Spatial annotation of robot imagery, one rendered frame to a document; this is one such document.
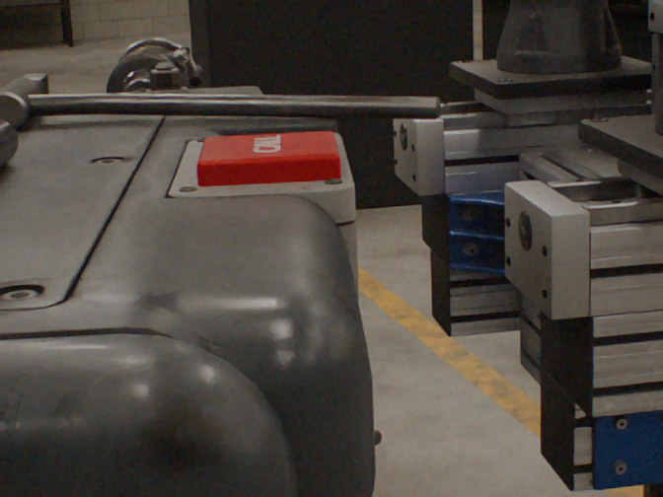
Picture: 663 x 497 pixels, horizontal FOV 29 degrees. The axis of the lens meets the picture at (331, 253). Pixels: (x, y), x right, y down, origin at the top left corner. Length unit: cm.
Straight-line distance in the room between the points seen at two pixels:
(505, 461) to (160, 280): 294
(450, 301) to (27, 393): 127
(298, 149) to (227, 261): 13
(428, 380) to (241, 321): 349
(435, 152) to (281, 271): 114
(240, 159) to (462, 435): 297
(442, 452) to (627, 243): 233
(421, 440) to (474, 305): 188
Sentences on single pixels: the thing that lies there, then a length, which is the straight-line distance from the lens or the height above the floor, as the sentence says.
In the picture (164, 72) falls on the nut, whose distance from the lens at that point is 166.
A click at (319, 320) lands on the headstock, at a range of 39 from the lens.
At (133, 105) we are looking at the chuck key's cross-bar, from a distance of 73.
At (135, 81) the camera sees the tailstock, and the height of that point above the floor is 111.
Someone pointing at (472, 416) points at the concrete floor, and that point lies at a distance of 361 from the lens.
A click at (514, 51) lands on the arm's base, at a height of 119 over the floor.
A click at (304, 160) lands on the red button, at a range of 54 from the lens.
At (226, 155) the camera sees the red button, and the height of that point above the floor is 127.
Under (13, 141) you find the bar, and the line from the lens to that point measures 63.
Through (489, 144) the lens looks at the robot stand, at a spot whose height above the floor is 108.
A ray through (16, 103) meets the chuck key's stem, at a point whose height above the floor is 127.
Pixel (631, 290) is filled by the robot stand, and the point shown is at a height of 105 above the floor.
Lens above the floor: 137
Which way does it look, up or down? 15 degrees down
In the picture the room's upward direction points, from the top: 3 degrees counter-clockwise
